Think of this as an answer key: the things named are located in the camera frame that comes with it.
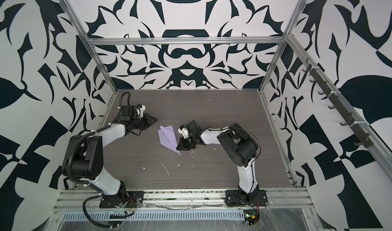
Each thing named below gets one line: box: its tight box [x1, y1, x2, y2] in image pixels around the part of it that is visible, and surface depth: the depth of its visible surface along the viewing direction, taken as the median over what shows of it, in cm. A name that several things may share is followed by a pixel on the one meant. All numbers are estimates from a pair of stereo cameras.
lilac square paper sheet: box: [157, 125, 181, 155], surface depth 96 cm
